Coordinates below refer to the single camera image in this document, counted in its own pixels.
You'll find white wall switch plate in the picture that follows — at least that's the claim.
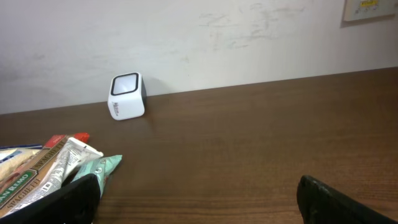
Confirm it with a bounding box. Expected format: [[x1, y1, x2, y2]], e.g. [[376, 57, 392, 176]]
[[343, 0, 397, 22]]

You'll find San Remo spaghetti packet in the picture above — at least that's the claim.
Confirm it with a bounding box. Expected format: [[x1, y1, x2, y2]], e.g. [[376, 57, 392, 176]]
[[1, 133, 90, 217]]

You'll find white cream tube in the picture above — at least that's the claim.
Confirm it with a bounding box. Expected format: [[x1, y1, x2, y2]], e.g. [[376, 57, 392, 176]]
[[4, 138, 104, 216]]

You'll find teal wet wipes packet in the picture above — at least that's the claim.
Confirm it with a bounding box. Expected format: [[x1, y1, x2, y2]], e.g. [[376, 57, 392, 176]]
[[72, 155, 123, 196]]

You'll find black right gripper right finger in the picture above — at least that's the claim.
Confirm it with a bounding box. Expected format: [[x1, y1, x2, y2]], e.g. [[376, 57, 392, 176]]
[[297, 175, 397, 224]]

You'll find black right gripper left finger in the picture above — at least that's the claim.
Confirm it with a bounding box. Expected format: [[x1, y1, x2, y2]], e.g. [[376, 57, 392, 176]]
[[1, 174, 101, 224]]

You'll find white chips bag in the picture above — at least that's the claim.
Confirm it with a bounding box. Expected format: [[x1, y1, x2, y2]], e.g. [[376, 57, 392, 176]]
[[1, 144, 43, 181]]

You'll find white barcode scanner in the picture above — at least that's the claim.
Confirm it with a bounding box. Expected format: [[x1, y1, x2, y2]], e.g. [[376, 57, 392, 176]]
[[108, 72, 147, 121]]

